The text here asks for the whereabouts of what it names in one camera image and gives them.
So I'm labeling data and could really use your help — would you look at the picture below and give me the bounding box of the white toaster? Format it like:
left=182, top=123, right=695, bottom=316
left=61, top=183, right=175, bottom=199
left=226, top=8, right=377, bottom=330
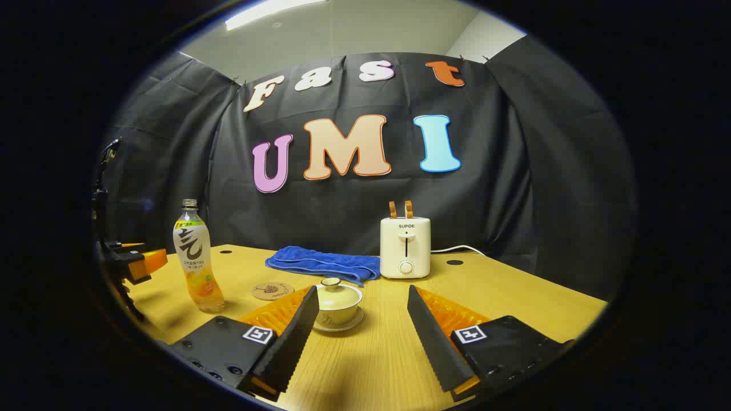
left=380, top=217, right=432, bottom=280

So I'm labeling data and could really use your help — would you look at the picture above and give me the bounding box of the white toaster cable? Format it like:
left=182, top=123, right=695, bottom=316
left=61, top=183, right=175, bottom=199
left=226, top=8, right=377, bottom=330
left=431, top=245, right=486, bottom=256

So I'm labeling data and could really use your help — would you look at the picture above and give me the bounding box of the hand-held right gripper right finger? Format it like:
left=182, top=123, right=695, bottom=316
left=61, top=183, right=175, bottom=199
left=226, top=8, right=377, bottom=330
left=407, top=284, right=575, bottom=402

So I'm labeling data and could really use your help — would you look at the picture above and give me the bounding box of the round cork coaster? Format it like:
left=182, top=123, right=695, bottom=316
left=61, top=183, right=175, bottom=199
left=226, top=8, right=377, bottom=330
left=252, top=282, right=295, bottom=301

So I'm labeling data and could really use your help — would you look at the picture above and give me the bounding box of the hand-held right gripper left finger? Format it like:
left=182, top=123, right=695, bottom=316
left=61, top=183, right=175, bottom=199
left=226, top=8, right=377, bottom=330
left=170, top=285, right=320, bottom=402

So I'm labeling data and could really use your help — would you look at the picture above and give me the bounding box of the black backdrop cloth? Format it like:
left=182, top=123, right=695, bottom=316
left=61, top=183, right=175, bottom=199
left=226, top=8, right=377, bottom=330
left=100, top=51, right=637, bottom=303

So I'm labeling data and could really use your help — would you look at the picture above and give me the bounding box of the clear water bottle white label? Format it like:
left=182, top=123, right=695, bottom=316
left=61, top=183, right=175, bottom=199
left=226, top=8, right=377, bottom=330
left=173, top=199, right=226, bottom=313

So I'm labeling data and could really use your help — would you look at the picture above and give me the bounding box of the cream teacup lid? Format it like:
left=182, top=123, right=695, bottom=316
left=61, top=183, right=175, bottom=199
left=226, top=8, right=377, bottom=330
left=316, top=277, right=364, bottom=309

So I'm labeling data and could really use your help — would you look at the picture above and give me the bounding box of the cream ceramic teacup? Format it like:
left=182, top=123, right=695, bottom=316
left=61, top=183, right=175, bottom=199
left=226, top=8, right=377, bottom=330
left=316, top=303, right=363, bottom=327

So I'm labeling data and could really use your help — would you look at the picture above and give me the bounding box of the blue folded towel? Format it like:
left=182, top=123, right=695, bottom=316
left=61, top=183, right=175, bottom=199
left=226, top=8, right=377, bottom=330
left=265, top=246, right=381, bottom=287

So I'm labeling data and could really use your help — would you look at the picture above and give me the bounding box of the cream ceramic saucer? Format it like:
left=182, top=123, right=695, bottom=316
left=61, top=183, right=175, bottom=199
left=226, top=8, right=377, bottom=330
left=311, top=308, right=365, bottom=333

